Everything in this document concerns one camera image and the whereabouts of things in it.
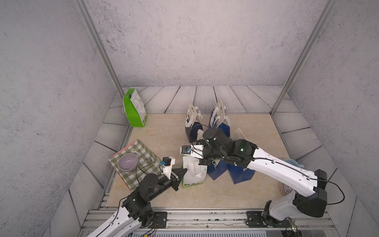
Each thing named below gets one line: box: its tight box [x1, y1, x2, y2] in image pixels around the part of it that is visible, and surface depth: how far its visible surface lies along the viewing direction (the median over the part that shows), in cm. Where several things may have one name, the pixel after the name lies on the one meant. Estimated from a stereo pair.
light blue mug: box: [284, 158, 305, 169], surface depth 87 cm
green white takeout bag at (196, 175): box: [181, 156, 208, 189], surface depth 73 cm
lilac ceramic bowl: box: [117, 153, 139, 172], surface depth 91 cm
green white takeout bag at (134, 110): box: [122, 88, 148, 128], surface depth 104 cm
